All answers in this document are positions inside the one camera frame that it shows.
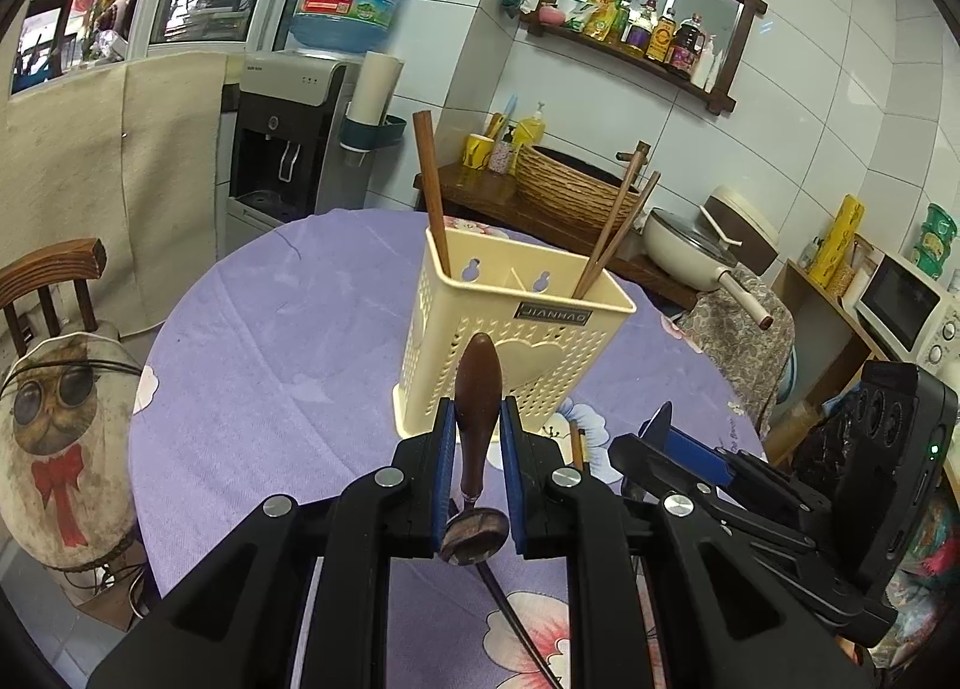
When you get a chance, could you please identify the white paper cup tube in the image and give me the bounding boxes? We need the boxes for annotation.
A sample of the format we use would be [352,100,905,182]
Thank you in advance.
[352,51,406,151]

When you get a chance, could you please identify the black chopstick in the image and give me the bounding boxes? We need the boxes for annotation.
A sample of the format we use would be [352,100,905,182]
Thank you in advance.
[480,560,565,689]

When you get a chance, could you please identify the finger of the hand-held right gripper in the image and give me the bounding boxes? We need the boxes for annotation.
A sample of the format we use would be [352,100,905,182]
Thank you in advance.
[640,402,830,511]
[608,432,816,556]

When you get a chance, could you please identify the dark red label bottle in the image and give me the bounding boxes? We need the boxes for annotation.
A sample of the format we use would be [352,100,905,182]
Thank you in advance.
[670,14,706,75]

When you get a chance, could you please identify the wooden cabinet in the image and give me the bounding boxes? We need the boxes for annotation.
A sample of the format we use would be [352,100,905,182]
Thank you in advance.
[765,235,901,435]

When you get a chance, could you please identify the reddish brown chopstick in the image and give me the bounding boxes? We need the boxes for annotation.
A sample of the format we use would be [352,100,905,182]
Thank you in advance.
[574,141,652,296]
[577,170,662,300]

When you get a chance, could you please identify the pink dotted pump bottle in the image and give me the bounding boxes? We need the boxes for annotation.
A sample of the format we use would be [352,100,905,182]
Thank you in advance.
[487,125,520,176]

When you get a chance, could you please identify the yellow soap bottle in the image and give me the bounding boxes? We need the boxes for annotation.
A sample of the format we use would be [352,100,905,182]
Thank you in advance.
[517,102,548,146]

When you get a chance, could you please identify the beige cardboard sheet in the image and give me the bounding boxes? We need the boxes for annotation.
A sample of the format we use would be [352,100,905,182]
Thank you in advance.
[0,51,241,337]

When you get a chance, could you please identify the dark brown chopstick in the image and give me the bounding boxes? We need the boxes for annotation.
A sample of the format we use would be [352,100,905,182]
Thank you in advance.
[412,110,452,277]

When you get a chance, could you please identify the wicker basket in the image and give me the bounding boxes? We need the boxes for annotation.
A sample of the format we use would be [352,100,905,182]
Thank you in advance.
[516,143,646,234]

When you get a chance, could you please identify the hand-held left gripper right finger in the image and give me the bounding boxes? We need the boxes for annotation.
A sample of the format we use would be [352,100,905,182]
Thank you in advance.
[501,395,875,689]

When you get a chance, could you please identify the brown white rice cooker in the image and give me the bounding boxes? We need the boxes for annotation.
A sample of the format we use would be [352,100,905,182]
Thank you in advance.
[701,185,781,277]

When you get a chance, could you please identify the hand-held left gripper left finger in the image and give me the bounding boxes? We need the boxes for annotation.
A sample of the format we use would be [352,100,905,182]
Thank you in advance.
[86,396,458,689]

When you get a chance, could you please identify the grey water dispenser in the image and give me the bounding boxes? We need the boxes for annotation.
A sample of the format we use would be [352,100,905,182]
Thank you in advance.
[225,50,368,262]

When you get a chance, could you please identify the cream plastic utensil holder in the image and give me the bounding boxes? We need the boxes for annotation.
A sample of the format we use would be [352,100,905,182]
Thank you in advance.
[395,224,637,435]

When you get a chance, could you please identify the wooden chair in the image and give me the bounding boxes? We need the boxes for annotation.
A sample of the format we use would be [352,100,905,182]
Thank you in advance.
[0,237,110,360]

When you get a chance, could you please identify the purple label bottle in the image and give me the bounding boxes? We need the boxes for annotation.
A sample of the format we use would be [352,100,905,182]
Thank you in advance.
[626,0,659,54]

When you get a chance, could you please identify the white ladle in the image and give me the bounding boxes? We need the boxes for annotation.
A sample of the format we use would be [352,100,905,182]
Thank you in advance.
[699,201,743,247]

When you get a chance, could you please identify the green instant noodle cups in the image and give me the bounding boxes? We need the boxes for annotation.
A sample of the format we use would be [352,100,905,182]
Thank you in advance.
[913,203,959,277]

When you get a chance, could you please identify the yellow package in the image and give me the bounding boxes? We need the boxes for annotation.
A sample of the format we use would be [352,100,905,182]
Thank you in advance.
[806,194,865,289]

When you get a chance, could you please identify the teal cup holder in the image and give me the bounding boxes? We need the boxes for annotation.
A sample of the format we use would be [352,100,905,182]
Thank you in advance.
[341,102,417,154]

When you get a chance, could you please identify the floral patterned cloth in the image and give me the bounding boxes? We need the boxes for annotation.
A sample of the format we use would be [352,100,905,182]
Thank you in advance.
[675,265,796,435]

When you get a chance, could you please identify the cream pan with lid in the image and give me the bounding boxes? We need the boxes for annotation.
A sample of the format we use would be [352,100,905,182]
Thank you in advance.
[645,207,775,330]

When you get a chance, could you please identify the wooden spoon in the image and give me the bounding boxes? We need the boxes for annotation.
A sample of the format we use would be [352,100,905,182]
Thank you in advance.
[439,331,511,568]

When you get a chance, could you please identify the yellow seasoning packet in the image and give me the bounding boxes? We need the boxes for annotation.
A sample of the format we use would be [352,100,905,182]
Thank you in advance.
[566,0,622,36]

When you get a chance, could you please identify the purple floral tablecloth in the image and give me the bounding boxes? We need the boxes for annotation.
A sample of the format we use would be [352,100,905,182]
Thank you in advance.
[127,209,766,689]

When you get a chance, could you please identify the yellow label bottle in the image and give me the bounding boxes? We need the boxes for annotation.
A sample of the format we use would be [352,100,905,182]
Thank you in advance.
[649,8,680,64]

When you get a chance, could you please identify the cat print seat cushion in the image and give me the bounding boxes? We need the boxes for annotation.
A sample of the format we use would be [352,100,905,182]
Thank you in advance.
[0,325,162,574]

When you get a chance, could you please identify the yellow cup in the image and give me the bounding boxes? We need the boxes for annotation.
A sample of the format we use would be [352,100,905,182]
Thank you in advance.
[461,132,497,172]

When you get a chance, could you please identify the white microwave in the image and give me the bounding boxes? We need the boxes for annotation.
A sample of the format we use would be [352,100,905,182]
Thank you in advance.
[855,250,960,367]

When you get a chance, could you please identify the white bottle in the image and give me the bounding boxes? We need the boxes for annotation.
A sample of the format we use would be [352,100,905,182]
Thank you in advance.
[694,36,727,90]

